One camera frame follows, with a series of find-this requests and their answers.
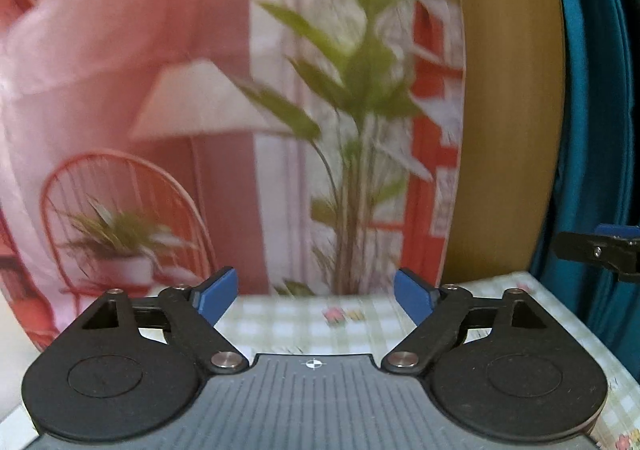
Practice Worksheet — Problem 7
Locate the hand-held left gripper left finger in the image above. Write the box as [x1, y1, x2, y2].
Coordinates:
[80, 266, 249, 373]

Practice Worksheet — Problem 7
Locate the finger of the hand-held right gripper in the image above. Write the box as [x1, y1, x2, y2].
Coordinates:
[556, 224, 640, 281]

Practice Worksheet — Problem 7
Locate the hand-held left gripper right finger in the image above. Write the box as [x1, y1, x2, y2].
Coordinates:
[381, 267, 547, 375]

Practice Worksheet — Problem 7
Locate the green checked rabbit tablecloth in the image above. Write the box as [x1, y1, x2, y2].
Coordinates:
[212, 271, 640, 450]

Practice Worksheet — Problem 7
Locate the teal curtain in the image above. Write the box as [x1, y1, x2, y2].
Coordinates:
[527, 0, 640, 366]

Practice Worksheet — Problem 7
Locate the yellow wooden panel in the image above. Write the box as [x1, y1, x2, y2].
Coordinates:
[440, 0, 568, 288]

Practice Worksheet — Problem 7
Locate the printed backdrop cloth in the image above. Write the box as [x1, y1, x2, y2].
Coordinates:
[0, 0, 468, 346]

